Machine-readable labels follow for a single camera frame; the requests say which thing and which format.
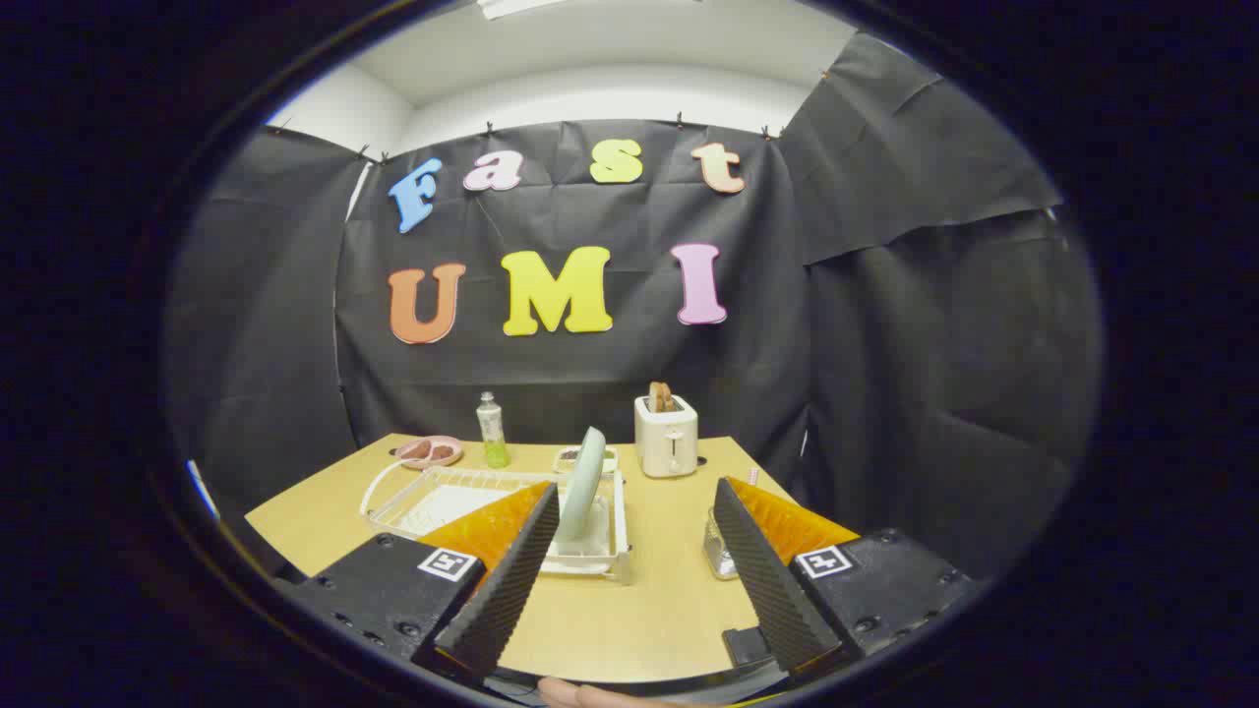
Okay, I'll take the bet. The pale green plate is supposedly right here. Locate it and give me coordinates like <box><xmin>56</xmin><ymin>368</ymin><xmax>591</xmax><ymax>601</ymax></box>
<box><xmin>556</xmin><ymin>426</ymin><xmax>609</xmax><ymax>544</ymax></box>

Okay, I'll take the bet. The white drip tray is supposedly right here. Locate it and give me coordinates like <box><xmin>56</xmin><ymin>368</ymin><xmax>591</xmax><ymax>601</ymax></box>
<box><xmin>396</xmin><ymin>482</ymin><xmax>514</xmax><ymax>539</ymax></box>

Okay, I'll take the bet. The black backdrop cloth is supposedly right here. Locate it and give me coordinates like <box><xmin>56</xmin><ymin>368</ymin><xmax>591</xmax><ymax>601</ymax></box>
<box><xmin>162</xmin><ymin>29</ymin><xmax>1108</xmax><ymax>591</ymax></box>

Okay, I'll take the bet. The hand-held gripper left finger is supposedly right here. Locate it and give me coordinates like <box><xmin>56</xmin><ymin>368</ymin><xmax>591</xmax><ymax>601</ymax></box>
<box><xmin>280</xmin><ymin>480</ymin><xmax>562</xmax><ymax>689</ymax></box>

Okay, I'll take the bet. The white toaster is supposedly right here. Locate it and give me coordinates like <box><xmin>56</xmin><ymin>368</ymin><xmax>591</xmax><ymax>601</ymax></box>
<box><xmin>633</xmin><ymin>393</ymin><xmax>700</xmax><ymax>480</ymax></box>

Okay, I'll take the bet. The clear bottle with green liquid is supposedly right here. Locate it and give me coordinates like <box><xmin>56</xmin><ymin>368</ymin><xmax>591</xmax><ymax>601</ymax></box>
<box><xmin>476</xmin><ymin>391</ymin><xmax>511</xmax><ymax>469</ymax></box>

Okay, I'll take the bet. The pink plate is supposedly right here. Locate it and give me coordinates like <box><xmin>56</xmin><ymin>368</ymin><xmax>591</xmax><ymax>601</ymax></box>
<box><xmin>394</xmin><ymin>436</ymin><xmax>464</xmax><ymax>470</ymax></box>

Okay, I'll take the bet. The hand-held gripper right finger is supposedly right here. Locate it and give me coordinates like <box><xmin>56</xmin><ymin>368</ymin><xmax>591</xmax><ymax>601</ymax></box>
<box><xmin>710</xmin><ymin>477</ymin><xmax>977</xmax><ymax>679</ymax></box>

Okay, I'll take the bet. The white wire dish rack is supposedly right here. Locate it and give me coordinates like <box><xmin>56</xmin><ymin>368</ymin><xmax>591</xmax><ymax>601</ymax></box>
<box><xmin>359</xmin><ymin>460</ymin><xmax>632</xmax><ymax>586</ymax></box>

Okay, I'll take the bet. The white divided spice tray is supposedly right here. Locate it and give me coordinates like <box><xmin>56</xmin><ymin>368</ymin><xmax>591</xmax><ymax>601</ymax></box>
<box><xmin>552</xmin><ymin>445</ymin><xmax>619</xmax><ymax>475</ymax></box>

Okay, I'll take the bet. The ceiling light panel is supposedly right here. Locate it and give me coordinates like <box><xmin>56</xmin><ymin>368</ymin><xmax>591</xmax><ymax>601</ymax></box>
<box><xmin>477</xmin><ymin>0</ymin><xmax>571</xmax><ymax>21</ymax></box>

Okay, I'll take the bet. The metal wire basket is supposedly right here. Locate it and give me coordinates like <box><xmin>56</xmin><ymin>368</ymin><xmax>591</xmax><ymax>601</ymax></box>
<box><xmin>702</xmin><ymin>506</ymin><xmax>741</xmax><ymax>581</ymax></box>

